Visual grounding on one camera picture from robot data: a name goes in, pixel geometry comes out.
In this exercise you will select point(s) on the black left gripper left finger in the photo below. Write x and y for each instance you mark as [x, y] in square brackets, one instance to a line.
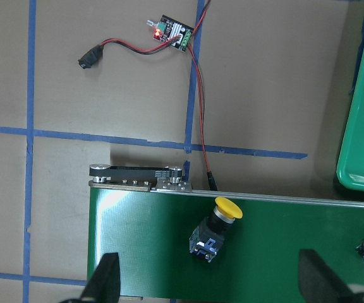
[104, 284]

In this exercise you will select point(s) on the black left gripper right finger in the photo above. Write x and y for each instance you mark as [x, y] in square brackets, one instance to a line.
[317, 282]

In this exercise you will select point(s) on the yellow push button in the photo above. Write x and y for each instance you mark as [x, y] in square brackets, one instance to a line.
[208, 237]

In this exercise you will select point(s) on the green conveyor belt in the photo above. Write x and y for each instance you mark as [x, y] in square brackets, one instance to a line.
[147, 216]

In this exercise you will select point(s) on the small motor controller board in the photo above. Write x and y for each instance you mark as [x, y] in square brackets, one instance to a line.
[168, 29]

